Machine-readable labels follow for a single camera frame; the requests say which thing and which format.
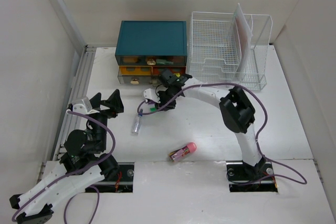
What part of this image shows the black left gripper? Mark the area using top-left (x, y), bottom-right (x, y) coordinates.
top-left (89, 89), bottom-right (123, 151)

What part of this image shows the small drawer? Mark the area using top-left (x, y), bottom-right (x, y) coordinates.
top-left (118, 66), bottom-right (152, 85)
top-left (152, 66), bottom-right (186, 87)

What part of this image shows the green capsule stapler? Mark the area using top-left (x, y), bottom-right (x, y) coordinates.
top-left (156, 59), bottom-right (174, 65)

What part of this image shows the transparent drawer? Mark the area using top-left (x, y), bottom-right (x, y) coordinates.
top-left (115, 56), bottom-right (186, 66)

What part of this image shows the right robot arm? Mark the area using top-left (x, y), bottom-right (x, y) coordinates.
top-left (155, 69), bottom-right (266, 180)

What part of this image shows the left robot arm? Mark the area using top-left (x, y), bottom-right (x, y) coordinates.
top-left (9, 89), bottom-right (124, 223)

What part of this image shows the small clear spray bottle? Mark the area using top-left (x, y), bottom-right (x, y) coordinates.
top-left (131, 109), bottom-right (143, 135)

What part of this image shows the teal drawer cabinet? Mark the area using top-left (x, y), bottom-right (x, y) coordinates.
top-left (114, 20), bottom-right (188, 85)

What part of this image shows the pink capped clip tube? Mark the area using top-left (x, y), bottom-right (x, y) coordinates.
top-left (168, 142), bottom-right (197, 162)

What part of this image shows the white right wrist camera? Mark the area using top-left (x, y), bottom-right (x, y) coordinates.
top-left (143, 88), bottom-right (160, 103)

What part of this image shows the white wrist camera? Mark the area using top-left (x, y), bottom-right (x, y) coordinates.
top-left (66, 97), bottom-right (94, 115)
top-left (143, 88), bottom-right (160, 103)

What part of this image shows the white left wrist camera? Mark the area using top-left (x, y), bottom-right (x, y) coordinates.
top-left (66, 97), bottom-right (94, 115)

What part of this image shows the aluminium rail on left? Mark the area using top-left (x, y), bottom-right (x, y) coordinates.
top-left (50, 46), bottom-right (97, 161)

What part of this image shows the white wire stacking tray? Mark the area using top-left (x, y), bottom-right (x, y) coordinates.
top-left (187, 12), bottom-right (242, 84)

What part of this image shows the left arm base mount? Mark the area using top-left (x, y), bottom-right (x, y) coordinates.
top-left (93, 163), bottom-right (135, 193)

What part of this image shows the white wire file holder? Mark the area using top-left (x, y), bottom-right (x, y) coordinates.
top-left (232, 14), bottom-right (272, 91)

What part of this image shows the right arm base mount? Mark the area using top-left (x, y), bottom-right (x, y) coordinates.
top-left (226, 161), bottom-right (278, 193)

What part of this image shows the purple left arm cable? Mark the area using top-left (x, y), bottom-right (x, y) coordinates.
top-left (12, 110), bottom-right (118, 223)

